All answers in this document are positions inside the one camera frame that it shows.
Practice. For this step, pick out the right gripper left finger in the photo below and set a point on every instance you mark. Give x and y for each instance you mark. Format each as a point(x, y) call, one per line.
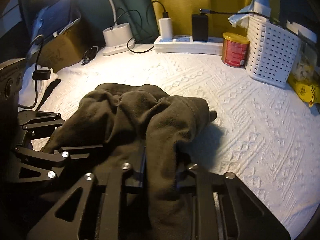
point(95, 207)

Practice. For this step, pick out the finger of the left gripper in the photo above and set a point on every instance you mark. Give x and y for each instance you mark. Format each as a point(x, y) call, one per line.
point(30, 166)
point(37, 124)

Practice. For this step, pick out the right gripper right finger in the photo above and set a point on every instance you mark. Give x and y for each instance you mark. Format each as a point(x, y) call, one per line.
point(223, 207)

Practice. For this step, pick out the dark brown t-shirt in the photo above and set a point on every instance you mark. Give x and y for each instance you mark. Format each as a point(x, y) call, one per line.
point(128, 119)

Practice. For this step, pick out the brown cardboard box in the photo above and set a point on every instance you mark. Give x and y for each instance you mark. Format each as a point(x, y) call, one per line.
point(68, 48)

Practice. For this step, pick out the black key bundle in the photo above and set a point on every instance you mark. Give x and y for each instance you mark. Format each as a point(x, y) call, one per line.
point(89, 55)

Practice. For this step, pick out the white textured bedspread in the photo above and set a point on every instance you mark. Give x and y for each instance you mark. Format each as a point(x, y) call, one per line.
point(264, 134)

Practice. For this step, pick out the white desk lamp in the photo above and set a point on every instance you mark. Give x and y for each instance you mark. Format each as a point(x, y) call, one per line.
point(112, 30)

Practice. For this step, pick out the teal curtain left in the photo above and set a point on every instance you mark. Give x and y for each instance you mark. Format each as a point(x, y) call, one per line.
point(141, 16)

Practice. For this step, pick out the yellow snack bag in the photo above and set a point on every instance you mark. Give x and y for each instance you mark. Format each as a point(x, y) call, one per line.
point(305, 89)

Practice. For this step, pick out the red tin can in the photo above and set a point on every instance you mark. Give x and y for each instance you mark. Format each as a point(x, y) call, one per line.
point(234, 50)

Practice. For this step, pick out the white charger plug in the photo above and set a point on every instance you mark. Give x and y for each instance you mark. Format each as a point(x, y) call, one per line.
point(165, 26)

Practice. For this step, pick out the white perforated plastic basket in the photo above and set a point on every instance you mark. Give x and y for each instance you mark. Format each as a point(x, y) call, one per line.
point(272, 52)

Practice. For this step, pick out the white power strip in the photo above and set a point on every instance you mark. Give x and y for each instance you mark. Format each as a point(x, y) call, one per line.
point(185, 44)

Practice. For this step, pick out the clear jar white lid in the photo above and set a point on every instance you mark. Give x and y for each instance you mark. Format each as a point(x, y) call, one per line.
point(307, 51)

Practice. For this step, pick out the black power adapter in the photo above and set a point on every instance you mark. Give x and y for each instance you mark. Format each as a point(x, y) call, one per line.
point(199, 25)

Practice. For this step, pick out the yellow curtain panel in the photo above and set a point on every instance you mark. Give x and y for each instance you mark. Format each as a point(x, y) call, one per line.
point(212, 2)

